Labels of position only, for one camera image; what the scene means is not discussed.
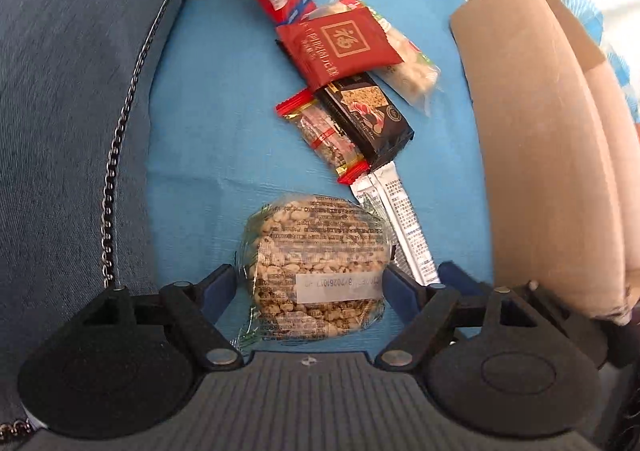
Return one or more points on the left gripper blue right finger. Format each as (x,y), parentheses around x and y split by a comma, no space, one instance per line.
(408,297)

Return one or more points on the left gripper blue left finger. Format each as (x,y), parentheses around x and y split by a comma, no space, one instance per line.
(216,292)

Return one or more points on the round puffed grain cake packet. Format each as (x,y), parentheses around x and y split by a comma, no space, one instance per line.
(313,266)

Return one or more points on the white silver stick packet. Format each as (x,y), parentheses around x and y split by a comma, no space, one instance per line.
(382,193)

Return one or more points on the black chocolate snack packet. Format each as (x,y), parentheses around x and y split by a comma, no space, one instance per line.
(369,118)

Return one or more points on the small red-ended candy packet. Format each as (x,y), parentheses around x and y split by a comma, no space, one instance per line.
(324,136)

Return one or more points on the clear white rice cracker packet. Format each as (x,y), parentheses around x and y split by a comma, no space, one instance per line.
(416,77)

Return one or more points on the red square snack packet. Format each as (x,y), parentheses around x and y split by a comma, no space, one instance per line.
(336,45)

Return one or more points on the blue fan-pattern sofa cover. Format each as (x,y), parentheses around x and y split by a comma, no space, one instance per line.
(219,151)

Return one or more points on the brown cardboard box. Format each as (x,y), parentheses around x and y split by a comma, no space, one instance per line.
(560,154)

